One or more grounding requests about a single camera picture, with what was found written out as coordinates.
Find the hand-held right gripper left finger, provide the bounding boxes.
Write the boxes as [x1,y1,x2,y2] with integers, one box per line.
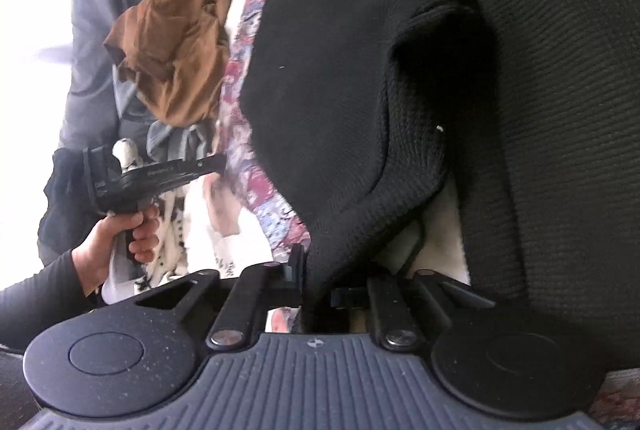
[135,242,308,351]

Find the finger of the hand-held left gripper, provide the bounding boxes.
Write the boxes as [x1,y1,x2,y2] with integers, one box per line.
[189,154,227,178]

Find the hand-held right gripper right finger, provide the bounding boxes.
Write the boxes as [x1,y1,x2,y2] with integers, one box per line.
[330,267,498,353]

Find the black knit garment patterned lining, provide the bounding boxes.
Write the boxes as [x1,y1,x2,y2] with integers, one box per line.
[205,0,640,381]

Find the person's left forearm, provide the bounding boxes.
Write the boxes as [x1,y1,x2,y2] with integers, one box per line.
[0,250,101,351]

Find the person's left hand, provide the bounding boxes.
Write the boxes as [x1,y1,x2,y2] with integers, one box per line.
[71,207,162,296]

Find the cream bear printed blanket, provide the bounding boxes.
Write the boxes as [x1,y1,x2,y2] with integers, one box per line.
[200,0,473,336]

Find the blue denim garment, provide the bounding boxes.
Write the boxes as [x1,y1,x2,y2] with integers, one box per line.
[112,70,216,166]

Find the white plush toy black spots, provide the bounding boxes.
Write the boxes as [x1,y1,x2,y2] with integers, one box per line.
[100,137,191,306]

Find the brown garment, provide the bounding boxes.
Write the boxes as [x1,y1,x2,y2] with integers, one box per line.
[103,0,238,128]

